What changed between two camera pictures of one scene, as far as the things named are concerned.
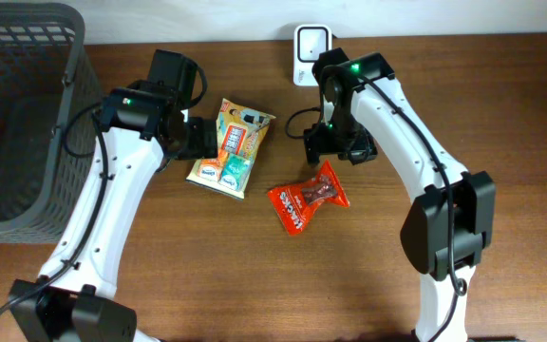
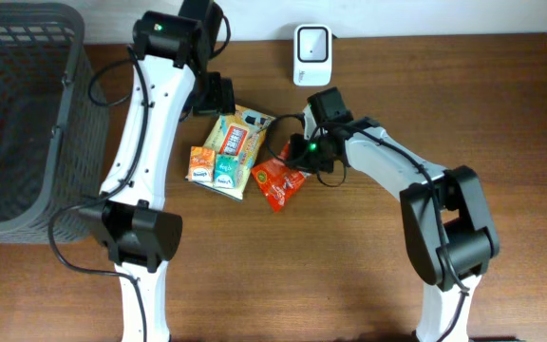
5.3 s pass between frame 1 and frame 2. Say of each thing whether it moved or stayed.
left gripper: moved
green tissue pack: moved
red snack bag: moved
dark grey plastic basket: stayed
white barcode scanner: stayed
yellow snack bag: stayed
